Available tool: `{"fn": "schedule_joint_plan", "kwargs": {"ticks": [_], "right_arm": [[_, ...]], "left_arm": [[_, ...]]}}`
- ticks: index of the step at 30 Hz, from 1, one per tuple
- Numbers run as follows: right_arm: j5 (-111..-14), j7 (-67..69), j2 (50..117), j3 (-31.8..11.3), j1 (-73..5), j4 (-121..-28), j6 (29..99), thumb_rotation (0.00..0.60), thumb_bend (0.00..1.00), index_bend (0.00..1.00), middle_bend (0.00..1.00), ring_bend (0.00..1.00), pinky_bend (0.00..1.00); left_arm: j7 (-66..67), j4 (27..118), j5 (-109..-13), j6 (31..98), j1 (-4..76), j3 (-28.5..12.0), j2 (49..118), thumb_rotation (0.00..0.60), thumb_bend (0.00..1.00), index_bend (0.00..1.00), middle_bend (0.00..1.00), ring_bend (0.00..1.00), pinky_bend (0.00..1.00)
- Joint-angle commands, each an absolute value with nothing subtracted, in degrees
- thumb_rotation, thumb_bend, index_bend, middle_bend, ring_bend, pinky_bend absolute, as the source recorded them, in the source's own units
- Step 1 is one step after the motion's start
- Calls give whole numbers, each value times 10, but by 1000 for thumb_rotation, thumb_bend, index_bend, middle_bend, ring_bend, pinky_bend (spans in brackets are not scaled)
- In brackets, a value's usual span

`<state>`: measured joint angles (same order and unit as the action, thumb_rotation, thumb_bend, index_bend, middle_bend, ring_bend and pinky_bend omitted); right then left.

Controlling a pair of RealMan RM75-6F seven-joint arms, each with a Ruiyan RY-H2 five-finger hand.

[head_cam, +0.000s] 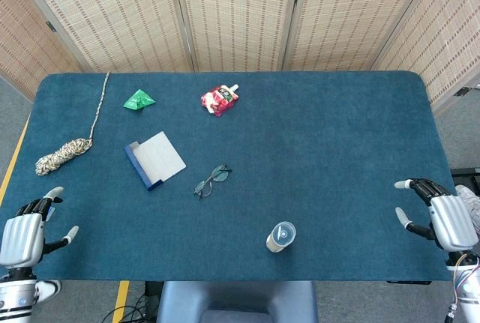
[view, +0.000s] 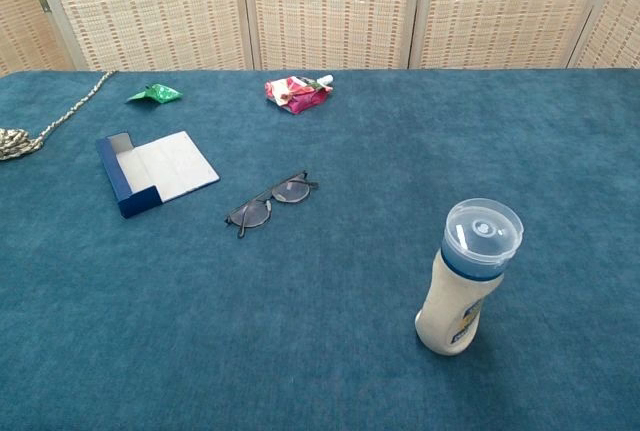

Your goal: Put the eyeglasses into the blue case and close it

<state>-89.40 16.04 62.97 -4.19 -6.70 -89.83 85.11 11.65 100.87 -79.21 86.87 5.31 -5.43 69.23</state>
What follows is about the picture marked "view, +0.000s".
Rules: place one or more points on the black framed eyeglasses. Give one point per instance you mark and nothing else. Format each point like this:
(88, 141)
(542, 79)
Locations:
(291, 192)

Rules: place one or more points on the navy blue glasses case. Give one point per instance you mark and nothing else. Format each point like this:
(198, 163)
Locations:
(170, 161)

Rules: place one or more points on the red spouted drink pouch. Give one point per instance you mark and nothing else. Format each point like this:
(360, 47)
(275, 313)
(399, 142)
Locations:
(295, 96)

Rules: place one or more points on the blue felt table cover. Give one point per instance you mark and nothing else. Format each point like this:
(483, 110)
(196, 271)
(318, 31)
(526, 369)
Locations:
(320, 311)

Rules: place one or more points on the woven bamboo folding screen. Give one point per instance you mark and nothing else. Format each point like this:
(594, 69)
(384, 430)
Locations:
(325, 11)

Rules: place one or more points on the green triangular snack packet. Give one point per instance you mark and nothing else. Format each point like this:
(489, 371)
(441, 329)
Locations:
(162, 93)

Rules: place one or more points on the metal screen hinge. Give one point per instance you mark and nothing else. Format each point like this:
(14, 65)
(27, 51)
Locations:
(43, 2)

